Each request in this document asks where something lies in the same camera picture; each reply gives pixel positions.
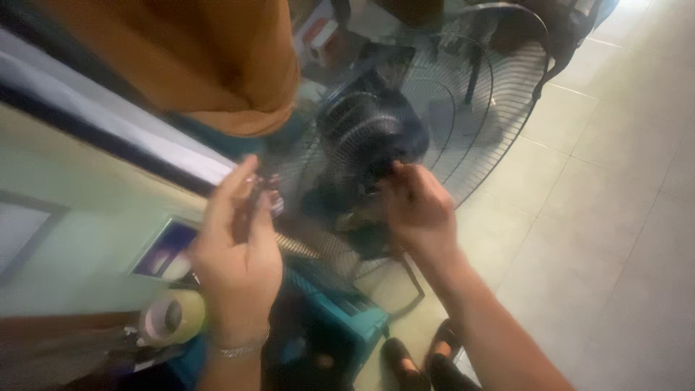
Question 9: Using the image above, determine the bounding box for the person's black sandal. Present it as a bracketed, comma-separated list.
[379, 337, 430, 391]
[425, 318, 481, 391]

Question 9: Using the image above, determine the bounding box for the black wire fan guard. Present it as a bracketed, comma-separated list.
[255, 3, 552, 272]

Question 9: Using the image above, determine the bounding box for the clear tape roll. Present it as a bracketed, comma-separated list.
[137, 288, 207, 348]

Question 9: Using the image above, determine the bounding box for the black fan motor housing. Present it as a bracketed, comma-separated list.
[316, 71, 431, 191]

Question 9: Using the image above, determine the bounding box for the teal plastic stool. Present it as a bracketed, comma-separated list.
[279, 265, 391, 383]

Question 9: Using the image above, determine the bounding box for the silver wrist bracelet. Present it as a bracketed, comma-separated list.
[211, 329, 271, 359]

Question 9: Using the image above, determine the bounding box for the white panel with dark trim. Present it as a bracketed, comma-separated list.
[0, 11, 237, 197]

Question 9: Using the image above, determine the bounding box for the person's right hand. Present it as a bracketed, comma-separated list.
[379, 160, 463, 268]

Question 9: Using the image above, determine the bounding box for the red and white box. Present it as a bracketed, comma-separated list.
[292, 0, 354, 82]

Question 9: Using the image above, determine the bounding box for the orange cloth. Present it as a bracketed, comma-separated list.
[33, 0, 301, 138]

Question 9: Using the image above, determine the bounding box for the small shiny metal part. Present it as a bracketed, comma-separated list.
[247, 173, 285, 218]

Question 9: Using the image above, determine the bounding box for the person's left hand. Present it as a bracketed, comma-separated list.
[189, 155, 284, 339]

